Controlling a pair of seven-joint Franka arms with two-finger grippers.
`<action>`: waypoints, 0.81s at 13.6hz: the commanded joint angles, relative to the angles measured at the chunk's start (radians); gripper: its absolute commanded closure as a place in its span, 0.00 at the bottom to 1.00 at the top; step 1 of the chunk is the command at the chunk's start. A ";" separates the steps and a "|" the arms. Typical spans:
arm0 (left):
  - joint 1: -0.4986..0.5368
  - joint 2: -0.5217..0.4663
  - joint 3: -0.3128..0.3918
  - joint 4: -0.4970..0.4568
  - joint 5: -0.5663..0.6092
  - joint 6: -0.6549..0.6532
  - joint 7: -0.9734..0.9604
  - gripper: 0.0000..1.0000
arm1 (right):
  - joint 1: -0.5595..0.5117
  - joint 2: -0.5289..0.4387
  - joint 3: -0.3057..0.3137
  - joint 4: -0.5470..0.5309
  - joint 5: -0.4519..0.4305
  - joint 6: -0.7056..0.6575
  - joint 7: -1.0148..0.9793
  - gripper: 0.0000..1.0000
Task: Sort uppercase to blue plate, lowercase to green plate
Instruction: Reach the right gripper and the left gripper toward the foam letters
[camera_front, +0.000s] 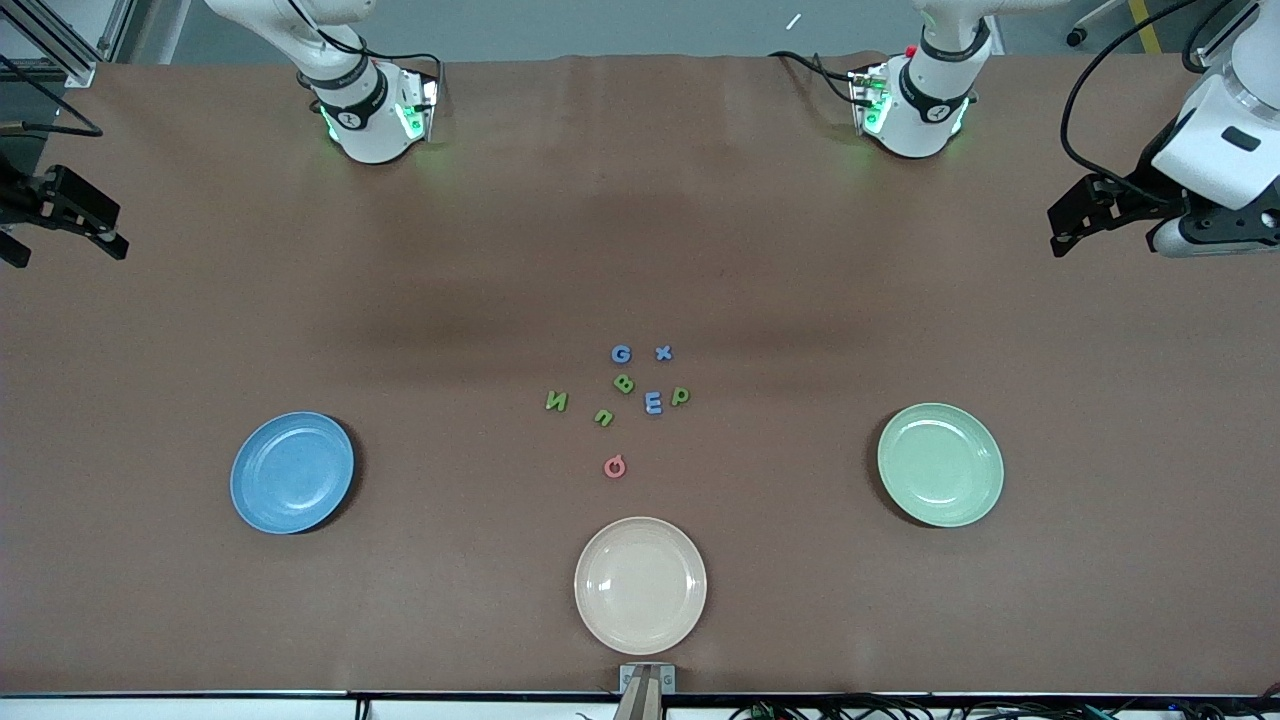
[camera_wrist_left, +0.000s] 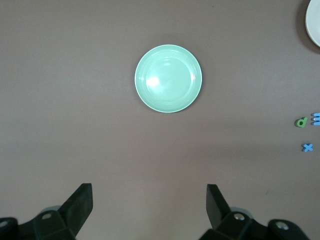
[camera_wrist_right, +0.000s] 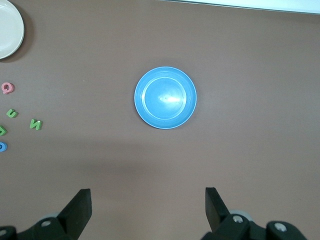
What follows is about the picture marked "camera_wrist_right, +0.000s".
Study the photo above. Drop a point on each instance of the cream plate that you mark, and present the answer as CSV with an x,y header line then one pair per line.
x,y
10,30

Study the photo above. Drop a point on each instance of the green letter a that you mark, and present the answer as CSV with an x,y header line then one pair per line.
x,y
10,115

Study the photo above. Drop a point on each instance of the pink letter Q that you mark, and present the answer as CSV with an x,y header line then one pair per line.
x,y
11,87

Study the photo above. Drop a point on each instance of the brown table mat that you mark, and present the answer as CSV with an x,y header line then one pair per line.
x,y
100,162

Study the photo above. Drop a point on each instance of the green letter N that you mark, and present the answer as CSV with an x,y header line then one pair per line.
x,y
38,124

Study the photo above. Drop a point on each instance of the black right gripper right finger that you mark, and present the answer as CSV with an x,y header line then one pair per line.
x,y
225,225

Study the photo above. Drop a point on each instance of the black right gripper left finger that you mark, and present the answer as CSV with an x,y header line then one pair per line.
x,y
62,225

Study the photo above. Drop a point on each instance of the blue plate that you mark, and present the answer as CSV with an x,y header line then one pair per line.
x,y
165,97

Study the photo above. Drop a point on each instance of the green letter B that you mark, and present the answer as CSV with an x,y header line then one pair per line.
x,y
5,128

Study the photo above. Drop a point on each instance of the blue letter G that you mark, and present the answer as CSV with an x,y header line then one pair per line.
x,y
5,149

